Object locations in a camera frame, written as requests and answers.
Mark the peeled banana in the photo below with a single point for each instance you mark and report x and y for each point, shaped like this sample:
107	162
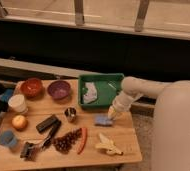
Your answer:
107	145

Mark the bunch of dark grapes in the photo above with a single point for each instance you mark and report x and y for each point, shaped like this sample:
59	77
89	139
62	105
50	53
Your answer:
64	144

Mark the blue plastic cup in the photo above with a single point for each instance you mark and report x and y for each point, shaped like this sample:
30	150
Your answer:
8	139

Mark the metal utensil in tray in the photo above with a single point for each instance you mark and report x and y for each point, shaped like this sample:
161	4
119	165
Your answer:
112	86

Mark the white crumpled cloth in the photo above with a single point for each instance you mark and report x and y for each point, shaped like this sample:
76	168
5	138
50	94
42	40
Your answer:
90	93

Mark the red bowl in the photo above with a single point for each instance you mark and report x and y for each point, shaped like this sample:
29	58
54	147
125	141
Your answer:
32	87

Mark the green plastic tray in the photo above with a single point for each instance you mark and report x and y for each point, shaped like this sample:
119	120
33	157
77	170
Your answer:
106	94

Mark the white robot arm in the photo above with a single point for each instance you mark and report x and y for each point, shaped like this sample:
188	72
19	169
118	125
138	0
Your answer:
132	89

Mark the yellow apple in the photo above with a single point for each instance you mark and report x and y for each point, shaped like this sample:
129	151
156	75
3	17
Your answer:
19	122

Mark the black rectangular block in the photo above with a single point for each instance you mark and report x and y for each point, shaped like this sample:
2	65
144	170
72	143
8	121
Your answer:
45	124

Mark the white cup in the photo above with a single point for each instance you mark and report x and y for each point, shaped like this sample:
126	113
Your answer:
18	103

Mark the blue sponge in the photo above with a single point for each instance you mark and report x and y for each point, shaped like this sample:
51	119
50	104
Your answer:
103	120

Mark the blue cloth at edge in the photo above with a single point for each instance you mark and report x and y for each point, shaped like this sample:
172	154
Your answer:
6	95

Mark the purple bowl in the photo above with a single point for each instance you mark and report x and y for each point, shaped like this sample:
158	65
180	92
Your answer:
59	89

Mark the red chili pepper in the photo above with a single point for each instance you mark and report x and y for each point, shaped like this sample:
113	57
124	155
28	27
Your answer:
83	140

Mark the small metal cup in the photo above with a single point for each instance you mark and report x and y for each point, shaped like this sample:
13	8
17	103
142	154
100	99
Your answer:
70	114

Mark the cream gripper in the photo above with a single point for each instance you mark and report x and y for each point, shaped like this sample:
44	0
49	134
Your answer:
112	113

